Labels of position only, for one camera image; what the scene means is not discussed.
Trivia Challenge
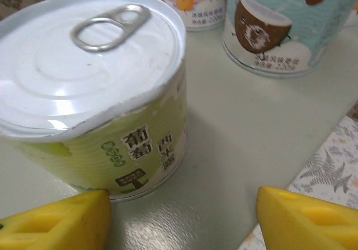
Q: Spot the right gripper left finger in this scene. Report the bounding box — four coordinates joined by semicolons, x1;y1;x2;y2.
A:
0;188;112;250

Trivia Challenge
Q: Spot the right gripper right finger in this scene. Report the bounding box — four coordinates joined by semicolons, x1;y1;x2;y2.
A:
256;186;358;250

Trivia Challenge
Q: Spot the green grape label can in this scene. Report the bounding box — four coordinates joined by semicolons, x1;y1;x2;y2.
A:
0;0;189;203

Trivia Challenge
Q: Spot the light blue coconut can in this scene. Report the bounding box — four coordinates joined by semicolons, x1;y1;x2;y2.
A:
222;0;356;79

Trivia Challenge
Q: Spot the floral tablecloth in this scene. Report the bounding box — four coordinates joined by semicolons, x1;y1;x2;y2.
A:
243;115;358;250

